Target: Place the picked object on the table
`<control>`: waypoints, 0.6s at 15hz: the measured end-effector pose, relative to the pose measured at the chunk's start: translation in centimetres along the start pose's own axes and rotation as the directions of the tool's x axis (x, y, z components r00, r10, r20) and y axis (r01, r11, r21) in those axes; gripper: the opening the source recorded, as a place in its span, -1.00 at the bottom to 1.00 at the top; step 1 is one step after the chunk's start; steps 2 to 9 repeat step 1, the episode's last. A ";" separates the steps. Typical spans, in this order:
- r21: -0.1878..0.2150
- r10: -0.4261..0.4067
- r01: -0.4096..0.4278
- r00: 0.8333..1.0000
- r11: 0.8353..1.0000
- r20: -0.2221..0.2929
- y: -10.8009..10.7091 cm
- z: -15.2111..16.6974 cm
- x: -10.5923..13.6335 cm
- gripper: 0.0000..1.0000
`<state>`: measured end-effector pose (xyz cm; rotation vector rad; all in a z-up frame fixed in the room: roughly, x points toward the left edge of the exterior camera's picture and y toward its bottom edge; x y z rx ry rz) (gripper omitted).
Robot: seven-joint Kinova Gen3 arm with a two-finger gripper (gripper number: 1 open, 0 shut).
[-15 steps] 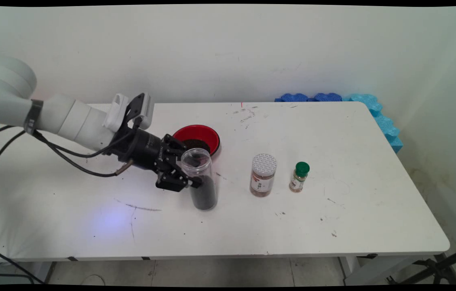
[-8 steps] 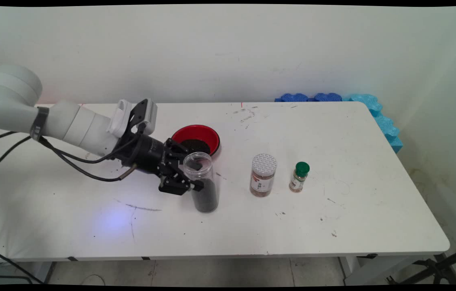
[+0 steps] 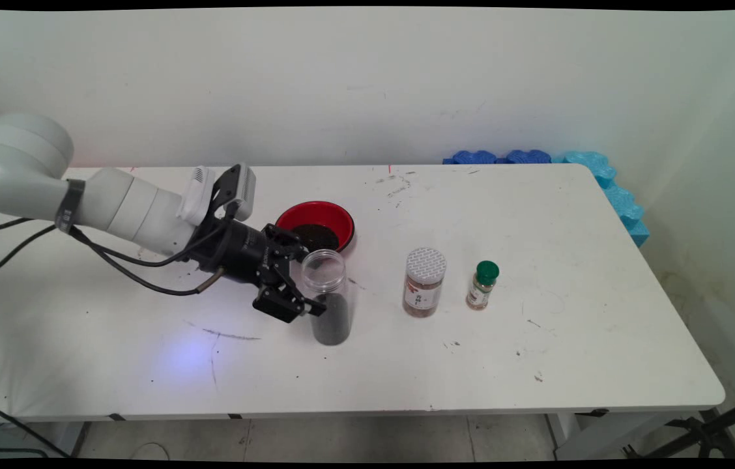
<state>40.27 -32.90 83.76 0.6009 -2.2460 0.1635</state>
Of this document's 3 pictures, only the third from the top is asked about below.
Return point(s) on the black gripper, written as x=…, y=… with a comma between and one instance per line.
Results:
x=244, y=254

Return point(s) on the clear jar of black grains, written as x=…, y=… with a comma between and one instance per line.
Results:
x=331, y=326

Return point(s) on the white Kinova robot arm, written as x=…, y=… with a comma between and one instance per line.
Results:
x=22, y=169

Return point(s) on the black grain pile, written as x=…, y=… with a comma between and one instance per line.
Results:
x=315, y=236

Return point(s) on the red bowl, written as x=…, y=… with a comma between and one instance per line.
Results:
x=315, y=212

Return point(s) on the spice jar with patterned lid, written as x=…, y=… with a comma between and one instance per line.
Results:
x=423, y=293

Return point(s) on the small spice bottle green cap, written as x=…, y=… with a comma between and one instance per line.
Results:
x=481, y=293

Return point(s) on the dark blue foam tile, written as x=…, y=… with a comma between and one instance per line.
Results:
x=527, y=157
x=472, y=157

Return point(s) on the white table leg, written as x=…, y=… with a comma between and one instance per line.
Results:
x=592, y=440
x=74, y=433

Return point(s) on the light blue foam tile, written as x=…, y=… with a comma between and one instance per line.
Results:
x=621, y=205

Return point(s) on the black tripod stand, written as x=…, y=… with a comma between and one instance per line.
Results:
x=709, y=430

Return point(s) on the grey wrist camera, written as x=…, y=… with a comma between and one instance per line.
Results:
x=244, y=185

